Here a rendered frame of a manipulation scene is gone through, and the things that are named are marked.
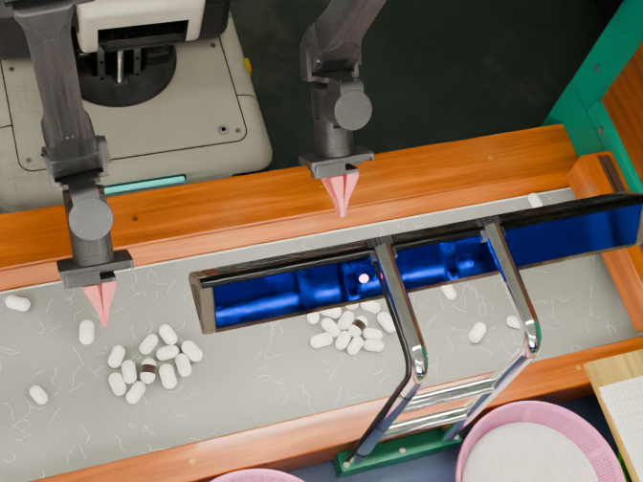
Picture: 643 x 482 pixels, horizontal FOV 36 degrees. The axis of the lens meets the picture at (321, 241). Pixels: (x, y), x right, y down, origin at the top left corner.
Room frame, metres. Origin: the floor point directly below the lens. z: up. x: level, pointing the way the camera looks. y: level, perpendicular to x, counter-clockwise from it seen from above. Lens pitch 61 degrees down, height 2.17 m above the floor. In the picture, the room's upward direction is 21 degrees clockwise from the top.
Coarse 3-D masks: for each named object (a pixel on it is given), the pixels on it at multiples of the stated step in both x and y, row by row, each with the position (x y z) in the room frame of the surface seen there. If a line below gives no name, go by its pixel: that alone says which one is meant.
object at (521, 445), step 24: (504, 432) 0.60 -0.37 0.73; (528, 432) 0.62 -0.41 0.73; (552, 432) 0.63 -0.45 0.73; (480, 456) 0.55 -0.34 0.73; (504, 456) 0.56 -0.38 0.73; (528, 456) 0.58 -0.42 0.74; (552, 456) 0.59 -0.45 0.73; (576, 456) 0.61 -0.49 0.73; (480, 480) 0.52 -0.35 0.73; (504, 480) 0.53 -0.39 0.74; (528, 480) 0.54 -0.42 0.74; (552, 480) 0.56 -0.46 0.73; (576, 480) 0.57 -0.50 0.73
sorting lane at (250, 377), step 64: (192, 256) 0.69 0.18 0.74; (256, 256) 0.73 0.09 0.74; (0, 320) 0.48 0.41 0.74; (64, 320) 0.52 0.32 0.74; (128, 320) 0.55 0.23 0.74; (192, 320) 0.59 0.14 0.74; (320, 320) 0.67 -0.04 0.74; (448, 320) 0.75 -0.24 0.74; (576, 320) 0.83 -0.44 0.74; (0, 384) 0.39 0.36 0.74; (64, 384) 0.43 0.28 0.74; (128, 384) 0.46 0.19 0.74; (192, 384) 0.49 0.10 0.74; (256, 384) 0.53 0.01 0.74; (320, 384) 0.57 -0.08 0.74; (384, 384) 0.60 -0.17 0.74; (0, 448) 0.31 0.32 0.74; (64, 448) 0.34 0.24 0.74; (128, 448) 0.37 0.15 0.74
